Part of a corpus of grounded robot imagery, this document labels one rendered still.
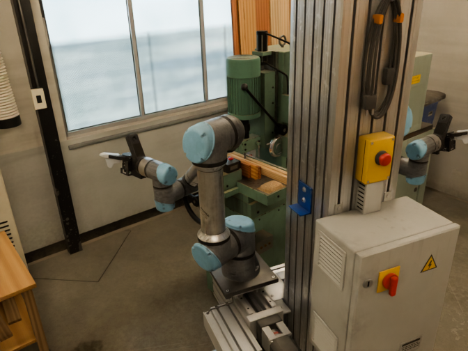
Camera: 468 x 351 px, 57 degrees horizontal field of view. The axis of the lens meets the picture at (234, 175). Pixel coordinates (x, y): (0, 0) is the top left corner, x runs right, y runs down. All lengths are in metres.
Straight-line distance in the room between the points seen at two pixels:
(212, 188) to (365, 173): 0.48
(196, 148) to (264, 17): 2.68
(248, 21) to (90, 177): 1.78
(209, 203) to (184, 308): 1.49
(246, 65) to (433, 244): 1.28
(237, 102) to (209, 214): 0.92
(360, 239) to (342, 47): 0.50
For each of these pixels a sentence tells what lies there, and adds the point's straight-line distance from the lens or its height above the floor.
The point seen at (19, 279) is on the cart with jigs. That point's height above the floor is 0.53.
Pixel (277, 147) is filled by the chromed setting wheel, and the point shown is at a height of 1.02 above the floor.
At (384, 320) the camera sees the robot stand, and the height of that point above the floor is 0.98.
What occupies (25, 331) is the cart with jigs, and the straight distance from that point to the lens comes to 2.69.
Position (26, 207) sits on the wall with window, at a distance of 3.35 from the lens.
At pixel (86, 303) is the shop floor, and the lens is 3.02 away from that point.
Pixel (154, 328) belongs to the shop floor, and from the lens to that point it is 2.73.
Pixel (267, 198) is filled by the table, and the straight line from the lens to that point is 2.11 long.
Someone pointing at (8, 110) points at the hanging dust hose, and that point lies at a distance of 2.94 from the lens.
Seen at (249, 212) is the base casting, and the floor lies 0.75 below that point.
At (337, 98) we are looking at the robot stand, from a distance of 1.15.
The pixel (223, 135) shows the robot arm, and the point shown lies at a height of 1.43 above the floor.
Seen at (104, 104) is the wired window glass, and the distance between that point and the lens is 3.39.
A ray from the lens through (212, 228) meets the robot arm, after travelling 1.46.
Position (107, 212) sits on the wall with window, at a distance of 3.58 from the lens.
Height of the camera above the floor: 1.87
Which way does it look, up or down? 25 degrees down
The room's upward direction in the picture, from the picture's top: 2 degrees counter-clockwise
